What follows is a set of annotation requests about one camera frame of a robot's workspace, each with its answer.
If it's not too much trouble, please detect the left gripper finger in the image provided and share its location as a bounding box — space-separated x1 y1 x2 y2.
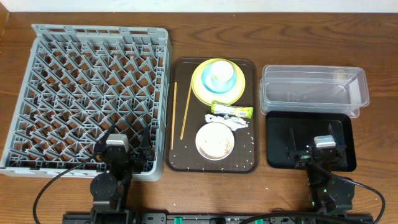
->
139 126 151 152
96 125 116 149

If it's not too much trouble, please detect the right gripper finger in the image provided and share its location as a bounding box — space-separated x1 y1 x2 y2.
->
328 124 345 149
289 128 296 152

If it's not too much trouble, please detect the wooden chopstick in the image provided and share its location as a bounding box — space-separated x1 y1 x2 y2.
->
180 81 192 141
170 82 177 150

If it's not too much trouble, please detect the green yellow snack wrapper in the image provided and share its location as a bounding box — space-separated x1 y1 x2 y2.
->
211 101 254 119

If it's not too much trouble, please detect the white tissue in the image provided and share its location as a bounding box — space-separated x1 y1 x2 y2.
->
205 114 249 131

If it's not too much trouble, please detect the white bowl with food residue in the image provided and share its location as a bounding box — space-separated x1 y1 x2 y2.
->
195 123 235 161

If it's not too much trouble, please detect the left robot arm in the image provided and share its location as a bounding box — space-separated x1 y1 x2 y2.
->
87 125 154 224

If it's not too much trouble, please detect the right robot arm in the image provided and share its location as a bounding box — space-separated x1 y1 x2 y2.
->
287 124 354 215

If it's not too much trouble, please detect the grey plastic dishwasher rack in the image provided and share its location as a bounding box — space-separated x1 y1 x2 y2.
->
1 24 172 182

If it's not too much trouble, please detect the black tray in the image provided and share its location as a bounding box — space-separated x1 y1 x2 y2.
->
266 111 357 172

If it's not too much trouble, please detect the dark brown serving tray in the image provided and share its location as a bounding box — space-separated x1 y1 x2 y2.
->
165 58 259 174

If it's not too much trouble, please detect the clear plastic container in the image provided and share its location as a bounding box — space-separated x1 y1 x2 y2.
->
259 65 370 118

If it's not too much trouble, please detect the yellow plate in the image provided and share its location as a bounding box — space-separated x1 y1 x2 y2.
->
191 58 246 106

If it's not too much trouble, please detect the light blue bowl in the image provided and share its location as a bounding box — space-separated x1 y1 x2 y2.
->
201 62 237 94

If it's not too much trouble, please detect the white cup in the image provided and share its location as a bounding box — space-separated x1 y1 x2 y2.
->
209 60 234 88

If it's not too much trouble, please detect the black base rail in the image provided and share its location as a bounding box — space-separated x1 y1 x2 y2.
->
62 212 374 224

